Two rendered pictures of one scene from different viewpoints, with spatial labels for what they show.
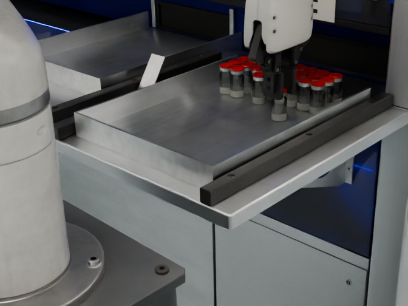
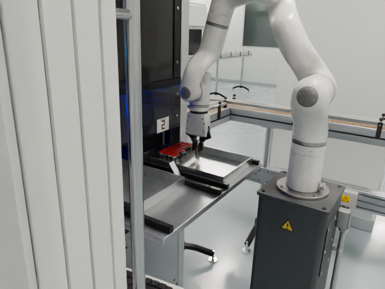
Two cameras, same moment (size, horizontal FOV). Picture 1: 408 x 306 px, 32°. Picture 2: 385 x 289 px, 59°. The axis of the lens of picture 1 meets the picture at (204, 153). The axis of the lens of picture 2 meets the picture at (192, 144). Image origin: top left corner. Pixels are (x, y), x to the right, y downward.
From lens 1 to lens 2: 1.78 m
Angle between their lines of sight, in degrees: 92
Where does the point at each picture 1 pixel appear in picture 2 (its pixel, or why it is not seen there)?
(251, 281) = (146, 252)
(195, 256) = not seen: hidden behind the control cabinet
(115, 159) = (239, 178)
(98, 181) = not seen: outside the picture
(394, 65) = (181, 133)
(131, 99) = (200, 172)
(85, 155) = (235, 183)
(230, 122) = (202, 163)
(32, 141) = not seen: hidden behind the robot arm
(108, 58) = (126, 190)
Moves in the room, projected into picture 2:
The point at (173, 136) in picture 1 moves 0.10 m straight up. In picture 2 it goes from (217, 170) to (218, 147)
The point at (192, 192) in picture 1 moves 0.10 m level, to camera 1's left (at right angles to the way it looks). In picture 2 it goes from (252, 167) to (262, 176)
